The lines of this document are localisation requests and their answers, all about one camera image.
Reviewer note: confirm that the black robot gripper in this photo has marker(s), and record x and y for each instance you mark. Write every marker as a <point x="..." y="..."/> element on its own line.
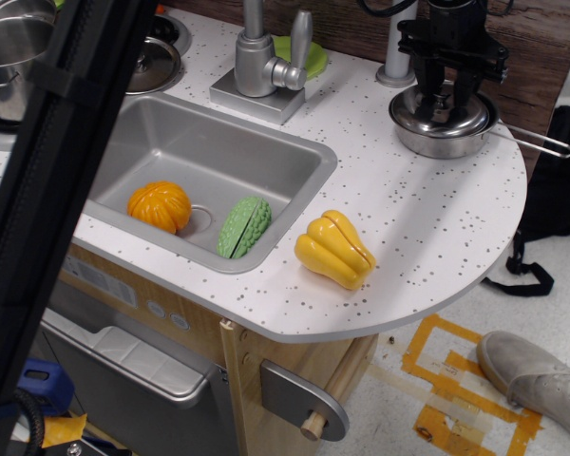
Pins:
<point x="453" y="36"/>

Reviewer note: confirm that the steel pan lid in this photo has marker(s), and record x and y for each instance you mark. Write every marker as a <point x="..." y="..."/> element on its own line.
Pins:
<point x="437" y="115"/>

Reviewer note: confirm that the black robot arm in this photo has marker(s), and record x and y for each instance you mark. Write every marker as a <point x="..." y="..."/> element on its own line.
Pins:
<point x="78" y="89"/>

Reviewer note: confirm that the steel lid on stove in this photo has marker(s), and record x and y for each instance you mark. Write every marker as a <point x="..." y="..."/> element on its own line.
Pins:
<point x="158" y="66"/>

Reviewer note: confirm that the large steel stock pot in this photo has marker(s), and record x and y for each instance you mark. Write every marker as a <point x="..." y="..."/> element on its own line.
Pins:
<point x="25" y="30"/>

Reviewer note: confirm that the grey vertical pole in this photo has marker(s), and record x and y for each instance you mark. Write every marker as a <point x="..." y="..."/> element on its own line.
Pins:
<point x="396" y="72"/>

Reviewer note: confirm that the green toy plate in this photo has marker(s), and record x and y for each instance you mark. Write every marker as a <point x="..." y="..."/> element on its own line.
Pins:
<point x="317" y="59"/>

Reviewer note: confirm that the black backpack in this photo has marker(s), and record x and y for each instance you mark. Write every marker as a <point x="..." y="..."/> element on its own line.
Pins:
<point x="546" y="213"/>

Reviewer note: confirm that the silver toy faucet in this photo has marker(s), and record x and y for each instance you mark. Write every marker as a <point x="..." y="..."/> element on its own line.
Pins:
<point x="261" y="84"/>

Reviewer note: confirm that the yellow toy bell pepper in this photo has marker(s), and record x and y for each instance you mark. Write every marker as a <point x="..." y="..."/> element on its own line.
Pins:
<point x="331" y="247"/>

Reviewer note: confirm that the grey toy sink basin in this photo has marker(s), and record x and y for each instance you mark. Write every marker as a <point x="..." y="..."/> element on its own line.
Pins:
<point x="217" y="159"/>

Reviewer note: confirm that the green toy bitter gourd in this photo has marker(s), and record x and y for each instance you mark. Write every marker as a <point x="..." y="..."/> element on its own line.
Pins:
<point x="243" y="227"/>

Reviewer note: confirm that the black rear stove burner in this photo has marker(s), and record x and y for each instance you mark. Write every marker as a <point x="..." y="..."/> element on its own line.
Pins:
<point x="171" y="31"/>

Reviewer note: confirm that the grey suede shoe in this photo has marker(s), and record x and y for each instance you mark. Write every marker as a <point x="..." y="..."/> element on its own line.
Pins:
<point x="527" y="375"/>

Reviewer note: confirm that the orange toy pumpkin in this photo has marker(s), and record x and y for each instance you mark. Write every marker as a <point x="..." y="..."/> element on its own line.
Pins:
<point x="162" y="204"/>

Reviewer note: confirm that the grey toy dishwasher door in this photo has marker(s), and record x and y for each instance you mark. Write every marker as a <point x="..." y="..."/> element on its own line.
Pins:
<point x="150" y="394"/>

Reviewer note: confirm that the blue tool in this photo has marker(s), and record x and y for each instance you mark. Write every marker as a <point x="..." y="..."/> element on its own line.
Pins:
<point x="49" y="383"/>

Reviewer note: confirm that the yellow tape piece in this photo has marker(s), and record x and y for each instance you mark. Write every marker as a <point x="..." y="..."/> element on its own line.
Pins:
<point x="60" y="430"/>

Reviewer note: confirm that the steel saucepan with wire handle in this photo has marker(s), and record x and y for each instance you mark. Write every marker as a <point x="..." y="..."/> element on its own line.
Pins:
<point x="453" y="148"/>

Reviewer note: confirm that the grey side bracket with peg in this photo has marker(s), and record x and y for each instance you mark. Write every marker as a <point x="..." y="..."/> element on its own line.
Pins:
<point x="317" y="412"/>

